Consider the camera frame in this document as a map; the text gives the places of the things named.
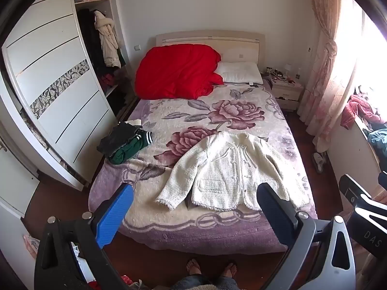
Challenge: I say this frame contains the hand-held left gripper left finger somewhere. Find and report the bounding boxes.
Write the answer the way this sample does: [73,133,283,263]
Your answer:
[34,184,135,290]

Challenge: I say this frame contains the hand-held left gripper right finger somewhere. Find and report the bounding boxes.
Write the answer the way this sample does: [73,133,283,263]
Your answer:
[256,183,356,290]

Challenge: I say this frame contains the white tweed jacket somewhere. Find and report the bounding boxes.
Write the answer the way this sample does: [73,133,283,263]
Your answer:
[155,131,310,211]

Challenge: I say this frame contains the dark hanging clothes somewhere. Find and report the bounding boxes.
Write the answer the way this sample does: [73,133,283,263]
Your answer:
[77,8,106,77]

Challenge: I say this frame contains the teal crumpled garment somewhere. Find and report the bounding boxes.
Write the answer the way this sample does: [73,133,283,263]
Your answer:
[363,128,387,158]

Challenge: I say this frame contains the white slipper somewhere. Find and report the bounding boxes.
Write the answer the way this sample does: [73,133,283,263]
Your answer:
[313,152,326,173]

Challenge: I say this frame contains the green striped-cuff garment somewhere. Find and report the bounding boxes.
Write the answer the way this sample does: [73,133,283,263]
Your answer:
[109,130,153,165]

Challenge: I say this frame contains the dark grey folded garment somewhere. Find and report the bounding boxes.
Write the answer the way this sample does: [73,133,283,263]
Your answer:
[97,122,143,158]

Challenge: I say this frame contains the pink crumpled garment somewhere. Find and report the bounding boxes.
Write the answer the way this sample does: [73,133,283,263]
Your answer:
[340,94,382,129]

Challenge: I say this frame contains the pink cloth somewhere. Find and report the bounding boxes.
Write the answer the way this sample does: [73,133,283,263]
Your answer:
[23,233,40,258]

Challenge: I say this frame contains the person's left foot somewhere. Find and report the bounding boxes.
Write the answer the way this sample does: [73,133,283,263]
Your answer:
[186,258,202,276]

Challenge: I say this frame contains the person's grey trouser legs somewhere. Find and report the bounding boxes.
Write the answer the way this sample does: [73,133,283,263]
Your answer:
[170,273,240,290]

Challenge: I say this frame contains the floral purple blanket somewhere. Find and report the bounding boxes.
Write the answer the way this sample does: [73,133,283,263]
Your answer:
[88,83,318,254]

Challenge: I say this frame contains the white nightstand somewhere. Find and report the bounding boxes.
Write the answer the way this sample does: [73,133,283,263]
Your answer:
[268,77,304,111]

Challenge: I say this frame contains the pink patterned curtain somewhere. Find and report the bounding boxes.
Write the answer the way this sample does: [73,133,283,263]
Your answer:
[297,0,343,153]

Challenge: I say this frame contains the white sliding-door wardrobe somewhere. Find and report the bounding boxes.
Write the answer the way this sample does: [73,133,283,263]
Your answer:
[0,0,129,219]

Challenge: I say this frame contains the white pillow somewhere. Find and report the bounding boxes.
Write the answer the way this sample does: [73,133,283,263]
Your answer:
[215,62,263,84]

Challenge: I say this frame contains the red quilt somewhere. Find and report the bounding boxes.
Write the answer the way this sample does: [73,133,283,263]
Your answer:
[134,44,224,100]

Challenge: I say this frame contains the beige hanging coat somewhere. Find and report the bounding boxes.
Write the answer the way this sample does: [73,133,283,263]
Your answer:
[94,10,122,69]

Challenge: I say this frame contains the beige bed headboard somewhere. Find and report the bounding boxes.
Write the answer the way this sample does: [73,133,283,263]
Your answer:
[155,30,267,73]

